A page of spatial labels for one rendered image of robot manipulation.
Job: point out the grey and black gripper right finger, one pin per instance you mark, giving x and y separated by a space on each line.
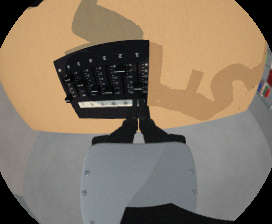
151 132

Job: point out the black lighting desk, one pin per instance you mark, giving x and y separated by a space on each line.
96 67

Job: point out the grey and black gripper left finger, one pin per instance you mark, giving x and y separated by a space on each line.
126 132

